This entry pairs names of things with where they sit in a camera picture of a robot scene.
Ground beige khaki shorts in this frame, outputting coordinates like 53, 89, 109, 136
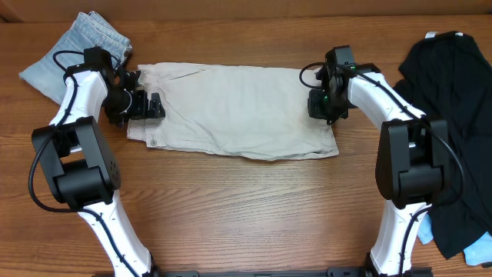
127, 62, 339, 161

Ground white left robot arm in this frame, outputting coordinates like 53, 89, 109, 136
28, 46, 165, 276

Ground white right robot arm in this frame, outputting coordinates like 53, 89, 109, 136
307, 45, 449, 277

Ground folded light blue jeans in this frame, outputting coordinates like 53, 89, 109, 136
19, 11, 132, 104

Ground black shirt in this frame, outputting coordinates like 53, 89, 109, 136
394, 32, 491, 259

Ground light blue garment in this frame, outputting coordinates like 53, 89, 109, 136
417, 215, 492, 268

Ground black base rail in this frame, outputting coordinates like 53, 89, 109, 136
91, 265, 435, 277

